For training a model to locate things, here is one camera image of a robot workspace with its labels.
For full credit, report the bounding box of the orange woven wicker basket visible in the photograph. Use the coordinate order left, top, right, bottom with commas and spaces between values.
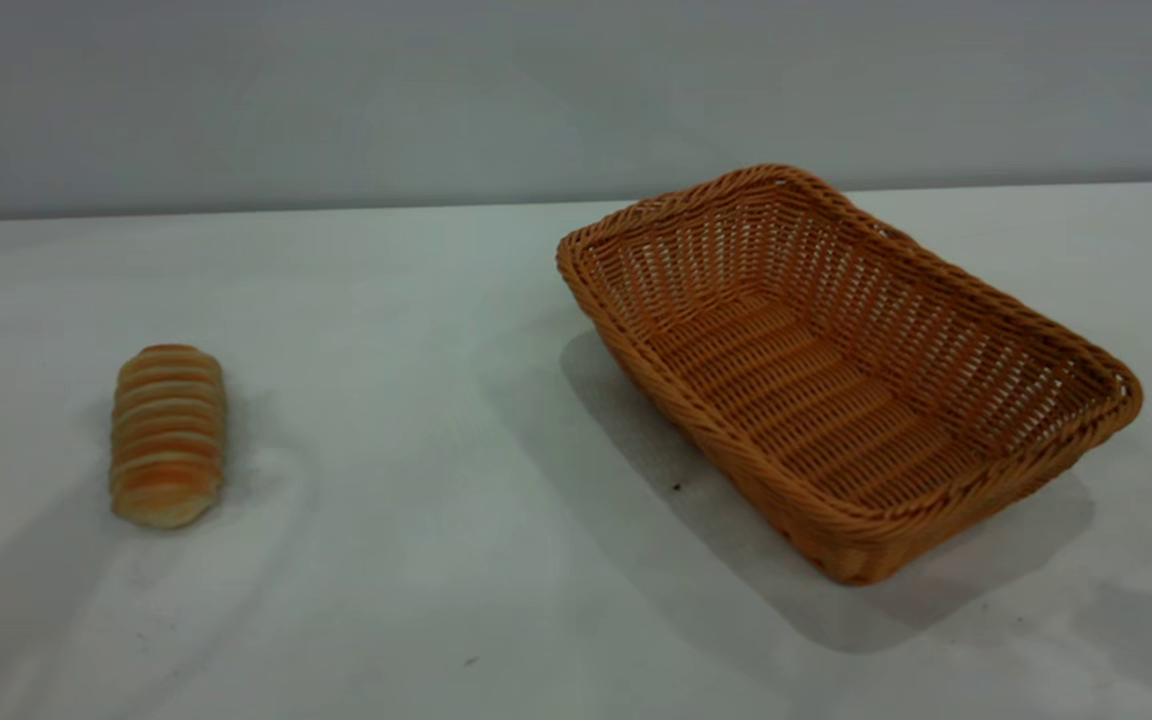
556, 165, 1144, 587

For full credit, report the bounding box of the striped oblong bread roll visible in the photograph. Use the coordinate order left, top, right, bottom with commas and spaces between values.
110, 344, 229, 530

